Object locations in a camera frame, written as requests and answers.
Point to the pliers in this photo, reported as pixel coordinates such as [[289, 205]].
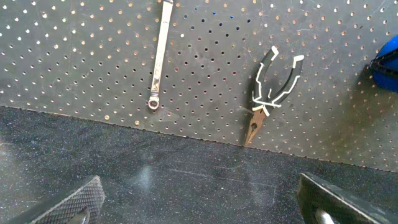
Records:
[[255, 123]]

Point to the wrench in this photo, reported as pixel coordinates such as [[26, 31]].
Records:
[[160, 49]]

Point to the black pegboard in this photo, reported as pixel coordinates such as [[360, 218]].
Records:
[[62, 77]]

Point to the roll of blue tape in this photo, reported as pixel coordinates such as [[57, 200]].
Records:
[[387, 85]]

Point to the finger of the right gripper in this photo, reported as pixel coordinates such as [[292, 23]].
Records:
[[385, 66]]

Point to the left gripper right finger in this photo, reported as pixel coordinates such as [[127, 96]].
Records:
[[329, 202]]

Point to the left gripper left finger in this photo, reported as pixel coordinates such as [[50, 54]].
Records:
[[77, 199]]

